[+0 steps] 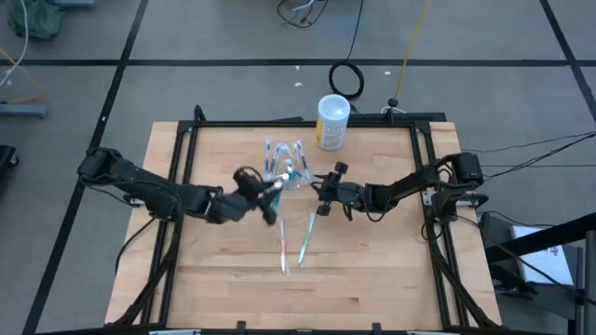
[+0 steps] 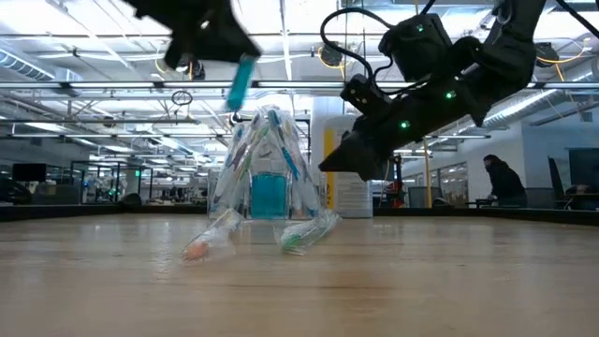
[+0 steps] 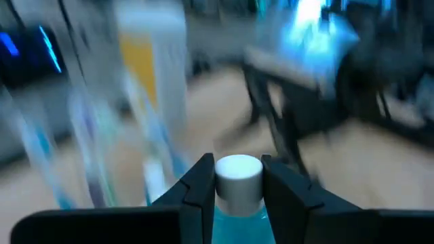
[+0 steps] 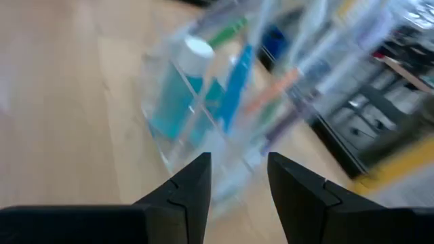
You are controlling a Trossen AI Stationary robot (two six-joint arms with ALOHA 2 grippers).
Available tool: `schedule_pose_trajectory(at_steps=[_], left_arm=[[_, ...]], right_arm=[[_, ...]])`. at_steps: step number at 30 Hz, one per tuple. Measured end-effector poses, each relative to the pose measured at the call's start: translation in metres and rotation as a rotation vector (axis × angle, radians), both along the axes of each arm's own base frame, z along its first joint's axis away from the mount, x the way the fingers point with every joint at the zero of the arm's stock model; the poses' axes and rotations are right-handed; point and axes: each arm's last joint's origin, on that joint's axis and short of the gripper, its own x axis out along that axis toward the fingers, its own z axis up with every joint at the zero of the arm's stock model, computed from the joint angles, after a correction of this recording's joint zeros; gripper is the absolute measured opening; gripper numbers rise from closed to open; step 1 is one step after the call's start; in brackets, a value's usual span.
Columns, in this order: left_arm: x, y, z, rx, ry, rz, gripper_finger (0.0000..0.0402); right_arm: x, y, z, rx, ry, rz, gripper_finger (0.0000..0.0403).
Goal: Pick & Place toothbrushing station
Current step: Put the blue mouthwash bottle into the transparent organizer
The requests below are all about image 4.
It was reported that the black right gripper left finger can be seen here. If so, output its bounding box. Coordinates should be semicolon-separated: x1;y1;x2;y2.
0;152;212;244

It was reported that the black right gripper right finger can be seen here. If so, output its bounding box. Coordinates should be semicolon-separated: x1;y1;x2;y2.
267;151;434;244

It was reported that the purple toothbrush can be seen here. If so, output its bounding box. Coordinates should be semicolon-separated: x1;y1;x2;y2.
260;103;308;155

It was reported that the teal mouthwash bottle white cap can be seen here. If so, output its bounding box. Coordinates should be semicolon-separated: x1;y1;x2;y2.
149;35;218;142

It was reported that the orange toothbrush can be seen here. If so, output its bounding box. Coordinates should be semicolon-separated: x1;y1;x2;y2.
243;20;343;116

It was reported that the blue toothbrush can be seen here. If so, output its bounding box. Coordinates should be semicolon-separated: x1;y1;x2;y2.
216;0;272;135

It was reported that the green toothbrush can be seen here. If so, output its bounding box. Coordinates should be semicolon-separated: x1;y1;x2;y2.
207;16;249;49

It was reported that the blue bin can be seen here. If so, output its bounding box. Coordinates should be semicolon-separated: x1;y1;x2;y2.
261;24;288;52

